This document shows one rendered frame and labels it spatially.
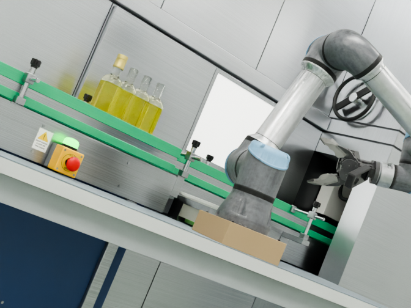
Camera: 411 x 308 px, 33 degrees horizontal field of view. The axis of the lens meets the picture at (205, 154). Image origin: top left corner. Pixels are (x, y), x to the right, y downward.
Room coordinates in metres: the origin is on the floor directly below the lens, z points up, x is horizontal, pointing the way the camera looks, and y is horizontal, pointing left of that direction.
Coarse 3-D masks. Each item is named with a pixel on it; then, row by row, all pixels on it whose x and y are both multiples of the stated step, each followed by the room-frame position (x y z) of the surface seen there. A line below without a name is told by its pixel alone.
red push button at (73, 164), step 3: (69, 159) 1.85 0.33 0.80; (72, 159) 1.86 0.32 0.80; (75, 159) 1.86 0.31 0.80; (78, 159) 1.87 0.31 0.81; (69, 162) 1.85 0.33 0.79; (72, 162) 1.86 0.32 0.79; (75, 162) 1.86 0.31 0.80; (78, 162) 1.87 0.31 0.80; (66, 165) 1.86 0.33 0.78; (69, 165) 1.86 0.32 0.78; (72, 165) 1.86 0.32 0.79; (75, 165) 1.86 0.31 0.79; (78, 165) 1.87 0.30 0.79; (69, 168) 1.86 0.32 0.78; (72, 168) 1.86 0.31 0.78; (75, 168) 1.87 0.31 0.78; (78, 168) 1.88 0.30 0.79; (72, 171) 1.87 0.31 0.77
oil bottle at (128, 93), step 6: (126, 84) 2.16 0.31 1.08; (132, 84) 2.18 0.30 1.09; (120, 90) 2.16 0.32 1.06; (126, 90) 2.16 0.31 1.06; (132, 90) 2.17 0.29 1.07; (120, 96) 2.15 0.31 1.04; (126, 96) 2.16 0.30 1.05; (132, 96) 2.18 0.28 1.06; (120, 102) 2.16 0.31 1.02; (126, 102) 2.17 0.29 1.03; (132, 102) 2.18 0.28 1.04; (114, 108) 2.15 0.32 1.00; (120, 108) 2.16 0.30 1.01; (126, 108) 2.18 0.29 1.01; (114, 114) 2.16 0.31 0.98; (120, 114) 2.17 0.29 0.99; (126, 114) 2.18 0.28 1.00
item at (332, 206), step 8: (320, 192) 3.03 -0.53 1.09; (328, 192) 3.00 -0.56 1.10; (336, 192) 3.01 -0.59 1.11; (344, 192) 3.04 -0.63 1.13; (320, 200) 3.02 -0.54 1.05; (328, 200) 2.99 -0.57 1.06; (336, 200) 3.02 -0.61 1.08; (320, 208) 3.01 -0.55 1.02; (328, 208) 3.00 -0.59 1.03; (336, 208) 3.03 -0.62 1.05; (328, 216) 3.01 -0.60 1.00; (336, 216) 3.04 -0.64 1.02
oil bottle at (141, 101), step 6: (138, 90) 2.20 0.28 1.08; (138, 96) 2.19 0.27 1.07; (144, 96) 2.21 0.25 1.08; (138, 102) 2.20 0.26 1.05; (144, 102) 2.21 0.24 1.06; (132, 108) 2.19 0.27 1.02; (138, 108) 2.20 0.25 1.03; (144, 108) 2.22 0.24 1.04; (132, 114) 2.19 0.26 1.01; (138, 114) 2.21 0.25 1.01; (126, 120) 2.19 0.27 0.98; (132, 120) 2.20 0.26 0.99; (138, 120) 2.21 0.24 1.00; (138, 126) 2.22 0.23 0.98
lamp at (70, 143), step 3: (66, 138) 1.90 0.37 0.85; (69, 138) 1.90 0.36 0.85; (72, 138) 1.91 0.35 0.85; (63, 141) 1.91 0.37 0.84; (66, 141) 1.89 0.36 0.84; (69, 141) 1.89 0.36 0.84; (72, 141) 1.89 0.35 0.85; (75, 141) 1.90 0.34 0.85; (63, 144) 1.90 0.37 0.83; (66, 144) 1.89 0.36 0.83; (69, 144) 1.89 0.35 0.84; (72, 144) 1.89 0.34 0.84; (75, 144) 1.90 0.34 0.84; (78, 144) 1.91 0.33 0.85; (69, 147) 1.89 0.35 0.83; (72, 147) 1.89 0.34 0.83; (75, 147) 1.90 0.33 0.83; (75, 150) 1.90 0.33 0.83
